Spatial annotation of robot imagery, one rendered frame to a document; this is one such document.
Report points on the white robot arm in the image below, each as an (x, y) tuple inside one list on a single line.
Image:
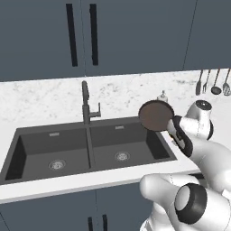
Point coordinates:
[(210, 156)]

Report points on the dark round frying pan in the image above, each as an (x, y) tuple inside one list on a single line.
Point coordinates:
[(155, 115)]

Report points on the dark grey double sink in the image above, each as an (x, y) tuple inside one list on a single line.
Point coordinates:
[(90, 150)]

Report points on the dark grey tap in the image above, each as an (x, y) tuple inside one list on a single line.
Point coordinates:
[(86, 103)]

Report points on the white soap dispenser bottle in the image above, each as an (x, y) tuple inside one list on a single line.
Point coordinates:
[(163, 97)]

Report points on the hanging grey spatula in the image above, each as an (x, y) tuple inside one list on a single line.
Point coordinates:
[(198, 85)]

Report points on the grey-blue base cupboard door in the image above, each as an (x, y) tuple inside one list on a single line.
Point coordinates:
[(123, 207), (45, 213)]

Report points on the hanging grey fork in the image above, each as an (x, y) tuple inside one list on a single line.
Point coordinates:
[(206, 82)]

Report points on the hanging dark ladle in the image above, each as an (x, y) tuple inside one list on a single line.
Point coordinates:
[(216, 87)]

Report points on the hanging grey slotted turner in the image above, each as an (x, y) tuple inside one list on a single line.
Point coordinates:
[(226, 87)]

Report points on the grey-blue wall cupboard door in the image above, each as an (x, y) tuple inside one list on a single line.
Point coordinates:
[(36, 36), (210, 30), (138, 33)]

